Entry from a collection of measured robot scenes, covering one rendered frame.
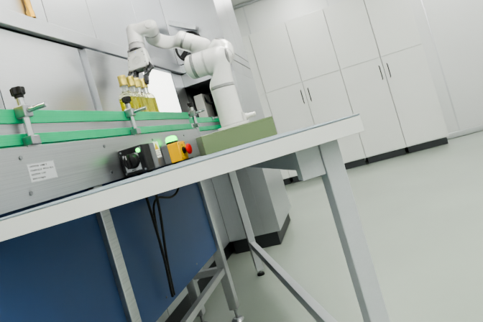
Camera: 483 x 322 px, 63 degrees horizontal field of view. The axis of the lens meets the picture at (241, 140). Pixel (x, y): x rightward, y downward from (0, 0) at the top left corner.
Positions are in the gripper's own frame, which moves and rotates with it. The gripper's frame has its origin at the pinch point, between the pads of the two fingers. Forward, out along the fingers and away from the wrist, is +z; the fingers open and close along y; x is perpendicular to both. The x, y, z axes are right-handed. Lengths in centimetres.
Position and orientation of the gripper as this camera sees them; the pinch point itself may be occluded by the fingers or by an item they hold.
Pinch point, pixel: (142, 80)
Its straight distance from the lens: 187.0
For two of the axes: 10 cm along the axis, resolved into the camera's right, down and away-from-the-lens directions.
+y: 9.3, -2.7, -2.4
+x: 2.9, 1.9, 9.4
